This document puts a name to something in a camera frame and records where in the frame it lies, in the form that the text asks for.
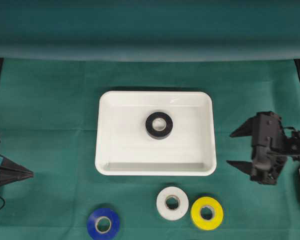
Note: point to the black tape roll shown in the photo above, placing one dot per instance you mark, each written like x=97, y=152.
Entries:
x=159, y=125

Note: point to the white plastic tray case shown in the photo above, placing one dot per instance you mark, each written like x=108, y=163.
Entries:
x=124, y=148

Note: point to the white tape roll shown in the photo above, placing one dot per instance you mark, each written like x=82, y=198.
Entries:
x=172, y=203

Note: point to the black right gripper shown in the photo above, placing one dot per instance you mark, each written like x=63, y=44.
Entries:
x=265, y=128

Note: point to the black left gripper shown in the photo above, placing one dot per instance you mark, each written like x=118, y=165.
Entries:
x=15, y=171

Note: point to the green table cloth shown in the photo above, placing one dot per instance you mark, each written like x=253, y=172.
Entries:
x=61, y=56

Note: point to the yellow tape roll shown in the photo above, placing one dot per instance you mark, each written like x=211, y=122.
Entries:
x=207, y=213

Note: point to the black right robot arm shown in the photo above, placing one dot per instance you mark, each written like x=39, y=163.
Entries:
x=291, y=144

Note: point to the blue tape roll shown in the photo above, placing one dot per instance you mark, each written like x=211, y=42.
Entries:
x=103, y=224

